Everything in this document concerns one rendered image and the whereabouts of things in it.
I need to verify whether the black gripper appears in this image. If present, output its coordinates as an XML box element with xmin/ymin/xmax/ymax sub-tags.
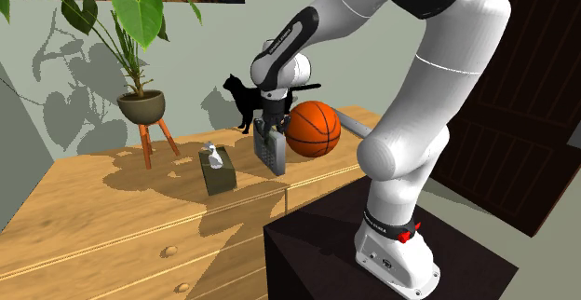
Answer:
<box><xmin>258</xmin><ymin>98</ymin><xmax>294</xmax><ymax>136</ymax></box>

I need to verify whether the grey calculator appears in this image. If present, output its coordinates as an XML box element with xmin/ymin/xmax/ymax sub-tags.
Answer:
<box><xmin>252</xmin><ymin>118</ymin><xmax>288</xmax><ymax>177</ymax></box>

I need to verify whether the black cat figure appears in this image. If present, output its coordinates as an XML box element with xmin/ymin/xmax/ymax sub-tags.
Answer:
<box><xmin>222</xmin><ymin>73</ymin><xmax>323</xmax><ymax>136</ymax></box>

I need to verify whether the orange basketball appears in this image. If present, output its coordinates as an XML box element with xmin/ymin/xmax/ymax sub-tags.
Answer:
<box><xmin>284</xmin><ymin>100</ymin><xmax>343</xmax><ymax>158</ymax></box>

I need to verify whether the dark green tissue box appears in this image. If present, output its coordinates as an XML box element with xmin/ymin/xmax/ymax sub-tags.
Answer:
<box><xmin>197</xmin><ymin>141</ymin><xmax>238</xmax><ymax>197</ymax></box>

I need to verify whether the grey long flat slab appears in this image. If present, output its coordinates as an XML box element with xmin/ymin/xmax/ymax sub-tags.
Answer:
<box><xmin>332</xmin><ymin>107</ymin><xmax>374</xmax><ymax>140</ymax></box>

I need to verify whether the potted plant on wooden stand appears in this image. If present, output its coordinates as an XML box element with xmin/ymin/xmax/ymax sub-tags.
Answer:
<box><xmin>0</xmin><ymin>0</ymin><xmax>204</xmax><ymax>171</ymax></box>

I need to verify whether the dark robot stand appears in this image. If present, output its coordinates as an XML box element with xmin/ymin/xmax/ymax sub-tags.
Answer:
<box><xmin>263</xmin><ymin>175</ymin><xmax>520</xmax><ymax>300</ymax></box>

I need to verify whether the wooden chest of drawers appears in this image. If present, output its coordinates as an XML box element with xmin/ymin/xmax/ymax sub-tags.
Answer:
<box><xmin>0</xmin><ymin>104</ymin><xmax>384</xmax><ymax>300</ymax></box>

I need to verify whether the dark brown door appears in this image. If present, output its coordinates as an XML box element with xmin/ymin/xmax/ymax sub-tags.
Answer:
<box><xmin>428</xmin><ymin>0</ymin><xmax>581</xmax><ymax>239</ymax></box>

